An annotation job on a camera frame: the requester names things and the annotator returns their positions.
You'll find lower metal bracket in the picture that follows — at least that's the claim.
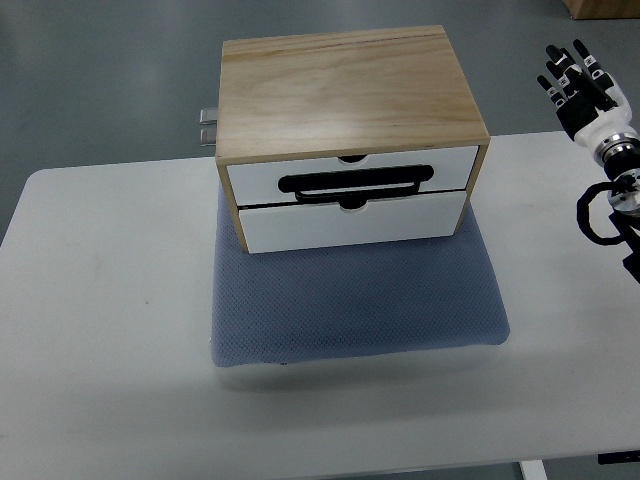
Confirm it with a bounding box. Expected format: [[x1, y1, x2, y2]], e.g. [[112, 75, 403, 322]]
[[200, 126, 217, 146]]

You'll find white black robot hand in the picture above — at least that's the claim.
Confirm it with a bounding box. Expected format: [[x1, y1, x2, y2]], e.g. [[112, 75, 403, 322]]
[[537, 39, 639, 165]]

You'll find blue-grey mesh mat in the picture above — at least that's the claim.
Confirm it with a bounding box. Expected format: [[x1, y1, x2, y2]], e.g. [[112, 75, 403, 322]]
[[210, 204, 510, 368]]

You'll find wooden drawer cabinet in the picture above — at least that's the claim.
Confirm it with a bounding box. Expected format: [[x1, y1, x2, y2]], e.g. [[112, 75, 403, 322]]
[[216, 26, 490, 253]]

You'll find cardboard box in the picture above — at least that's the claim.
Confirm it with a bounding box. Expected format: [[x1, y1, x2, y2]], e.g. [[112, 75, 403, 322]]
[[563, 0, 640, 20]]

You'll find upper metal bracket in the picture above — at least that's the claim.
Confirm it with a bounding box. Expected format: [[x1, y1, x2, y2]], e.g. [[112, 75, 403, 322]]
[[199, 107, 218, 125]]

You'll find white drawer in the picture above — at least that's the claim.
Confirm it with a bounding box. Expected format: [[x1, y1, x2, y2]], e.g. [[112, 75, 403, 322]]
[[239, 191, 467, 253], [228, 146, 478, 206]]

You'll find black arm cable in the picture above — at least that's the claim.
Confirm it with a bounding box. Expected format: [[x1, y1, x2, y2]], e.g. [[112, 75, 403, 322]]
[[575, 181, 624, 247]]

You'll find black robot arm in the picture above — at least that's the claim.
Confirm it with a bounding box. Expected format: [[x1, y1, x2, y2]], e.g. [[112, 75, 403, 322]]
[[604, 140, 639, 281]]

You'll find white bottom drawer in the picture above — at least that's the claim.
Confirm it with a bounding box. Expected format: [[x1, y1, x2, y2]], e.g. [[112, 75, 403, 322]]
[[239, 191, 467, 253]]

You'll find black table control panel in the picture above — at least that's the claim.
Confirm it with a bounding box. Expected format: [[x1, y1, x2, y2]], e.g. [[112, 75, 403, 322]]
[[597, 450, 640, 465]]

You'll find white top drawer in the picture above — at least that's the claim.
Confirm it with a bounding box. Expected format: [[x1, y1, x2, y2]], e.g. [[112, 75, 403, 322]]
[[228, 146, 478, 206]]

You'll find metal bracket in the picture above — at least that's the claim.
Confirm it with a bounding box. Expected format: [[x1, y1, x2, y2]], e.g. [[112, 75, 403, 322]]
[[199, 107, 218, 125], [200, 126, 217, 146]]

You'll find white table leg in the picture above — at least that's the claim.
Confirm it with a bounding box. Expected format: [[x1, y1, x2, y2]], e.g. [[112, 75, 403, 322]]
[[519, 460, 548, 480]]

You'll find black drawer handle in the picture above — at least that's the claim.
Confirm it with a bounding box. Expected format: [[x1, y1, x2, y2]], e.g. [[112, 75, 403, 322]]
[[277, 164, 435, 204]]

